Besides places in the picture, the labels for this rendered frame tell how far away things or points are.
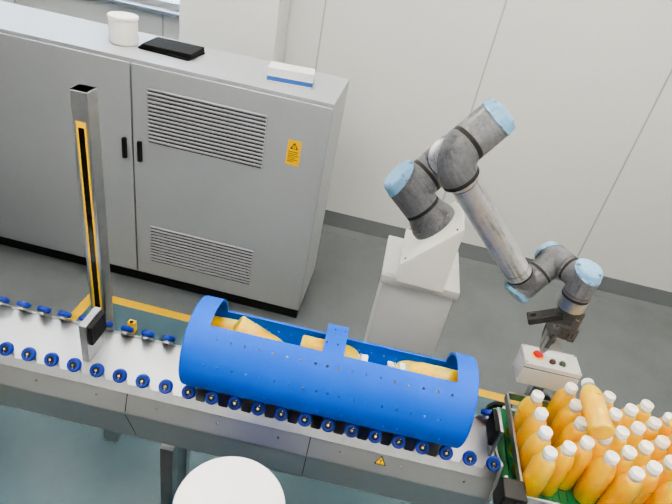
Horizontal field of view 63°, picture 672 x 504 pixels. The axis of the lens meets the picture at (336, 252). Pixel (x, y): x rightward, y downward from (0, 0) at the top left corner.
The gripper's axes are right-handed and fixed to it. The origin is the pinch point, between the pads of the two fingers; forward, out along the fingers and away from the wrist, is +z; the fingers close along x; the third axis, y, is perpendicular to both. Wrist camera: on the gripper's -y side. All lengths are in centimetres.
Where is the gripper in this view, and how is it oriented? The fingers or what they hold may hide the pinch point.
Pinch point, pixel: (540, 349)
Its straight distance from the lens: 207.6
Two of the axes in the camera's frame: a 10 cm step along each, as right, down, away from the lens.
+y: 9.7, 2.2, -0.2
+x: 1.4, -5.3, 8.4
